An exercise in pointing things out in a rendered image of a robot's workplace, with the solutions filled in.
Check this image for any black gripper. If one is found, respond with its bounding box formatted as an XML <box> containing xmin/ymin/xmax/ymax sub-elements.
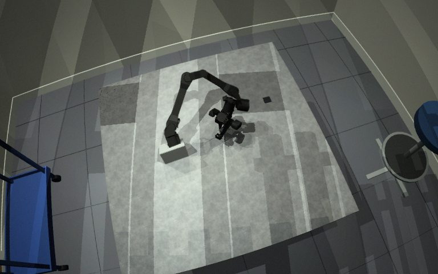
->
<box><xmin>209</xmin><ymin>107</ymin><xmax>242</xmax><ymax>132</ymax></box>

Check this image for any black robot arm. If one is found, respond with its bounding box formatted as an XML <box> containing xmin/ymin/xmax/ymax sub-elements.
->
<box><xmin>164</xmin><ymin>70</ymin><xmax>250</xmax><ymax>148</ymax></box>

